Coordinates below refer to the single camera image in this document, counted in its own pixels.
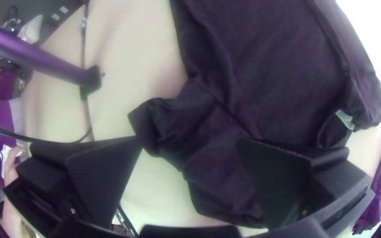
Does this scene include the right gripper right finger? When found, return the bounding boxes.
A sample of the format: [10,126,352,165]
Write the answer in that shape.
[236,136,374,229]

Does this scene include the person's hand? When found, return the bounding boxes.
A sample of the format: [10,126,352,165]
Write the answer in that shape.
[3,146,26,188]

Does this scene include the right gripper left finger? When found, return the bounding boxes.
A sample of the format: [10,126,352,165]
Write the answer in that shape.
[15,135,144,229]

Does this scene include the black garment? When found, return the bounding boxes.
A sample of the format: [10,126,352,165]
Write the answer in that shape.
[351,132,381,236]

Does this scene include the dark t-shirt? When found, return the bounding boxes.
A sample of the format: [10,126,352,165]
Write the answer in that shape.
[127,0,381,229]

